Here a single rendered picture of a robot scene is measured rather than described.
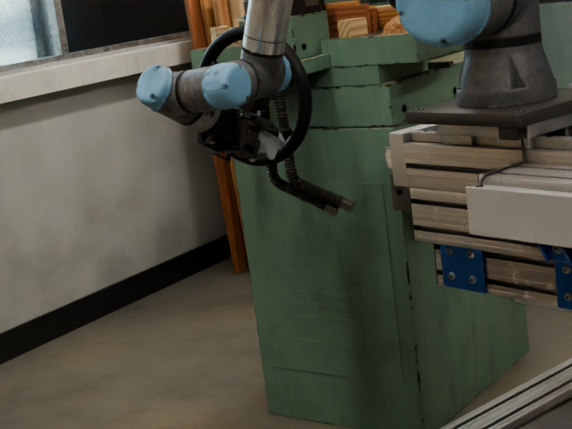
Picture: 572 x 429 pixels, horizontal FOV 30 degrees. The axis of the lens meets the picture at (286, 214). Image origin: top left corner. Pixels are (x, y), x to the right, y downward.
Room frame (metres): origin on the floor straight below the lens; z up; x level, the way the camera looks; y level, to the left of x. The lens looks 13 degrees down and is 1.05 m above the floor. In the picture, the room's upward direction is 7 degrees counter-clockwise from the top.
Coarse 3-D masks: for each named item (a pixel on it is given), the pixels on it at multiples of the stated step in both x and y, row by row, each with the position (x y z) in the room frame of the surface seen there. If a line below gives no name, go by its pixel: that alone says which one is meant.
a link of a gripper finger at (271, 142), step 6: (264, 132) 2.01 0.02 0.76; (258, 138) 2.00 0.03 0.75; (264, 138) 2.01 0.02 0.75; (270, 138) 2.02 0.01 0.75; (276, 138) 2.03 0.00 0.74; (282, 138) 2.04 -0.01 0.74; (264, 144) 2.00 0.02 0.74; (270, 144) 2.02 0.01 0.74; (276, 144) 2.03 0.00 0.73; (282, 144) 2.06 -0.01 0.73; (270, 150) 2.01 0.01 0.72; (276, 150) 2.03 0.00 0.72; (270, 156) 2.01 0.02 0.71
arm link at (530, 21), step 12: (516, 0) 1.54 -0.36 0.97; (528, 0) 1.57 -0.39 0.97; (516, 12) 1.55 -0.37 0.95; (528, 12) 1.57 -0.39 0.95; (504, 24) 1.54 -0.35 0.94; (516, 24) 1.57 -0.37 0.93; (528, 24) 1.57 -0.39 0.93; (540, 24) 1.60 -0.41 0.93; (492, 36) 1.57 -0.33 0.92; (504, 36) 1.57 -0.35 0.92; (516, 36) 1.57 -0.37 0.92
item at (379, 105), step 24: (432, 72) 2.35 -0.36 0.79; (456, 72) 2.44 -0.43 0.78; (288, 96) 2.35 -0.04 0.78; (312, 96) 2.31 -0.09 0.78; (336, 96) 2.27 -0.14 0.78; (360, 96) 2.24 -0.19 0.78; (384, 96) 2.20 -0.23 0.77; (408, 96) 2.25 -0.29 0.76; (432, 96) 2.34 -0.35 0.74; (288, 120) 2.36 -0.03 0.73; (312, 120) 2.32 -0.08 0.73; (336, 120) 2.28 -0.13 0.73; (360, 120) 2.24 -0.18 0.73; (384, 120) 2.21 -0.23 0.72
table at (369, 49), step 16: (240, 48) 2.42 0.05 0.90; (336, 48) 2.27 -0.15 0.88; (352, 48) 2.24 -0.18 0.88; (368, 48) 2.22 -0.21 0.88; (384, 48) 2.20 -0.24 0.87; (400, 48) 2.17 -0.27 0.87; (416, 48) 2.15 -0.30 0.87; (432, 48) 2.20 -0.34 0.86; (448, 48) 2.26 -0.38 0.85; (192, 64) 2.51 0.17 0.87; (304, 64) 2.20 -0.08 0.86; (320, 64) 2.25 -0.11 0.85; (336, 64) 2.27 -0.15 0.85; (352, 64) 2.24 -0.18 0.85; (368, 64) 2.22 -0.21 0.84; (384, 64) 2.20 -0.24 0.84
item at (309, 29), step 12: (324, 12) 2.31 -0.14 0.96; (240, 24) 2.29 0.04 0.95; (300, 24) 2.24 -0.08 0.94; (312, 24) 2.27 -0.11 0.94; (324, 24) 2.31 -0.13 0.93; (288, 36) 2.22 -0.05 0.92; (300, 36) 2.23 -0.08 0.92; (312, 36) 2.27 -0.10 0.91; (324, 36) 2.30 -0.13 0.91; (300, 48) 2.23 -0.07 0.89; (312, 48) 2.26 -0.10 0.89
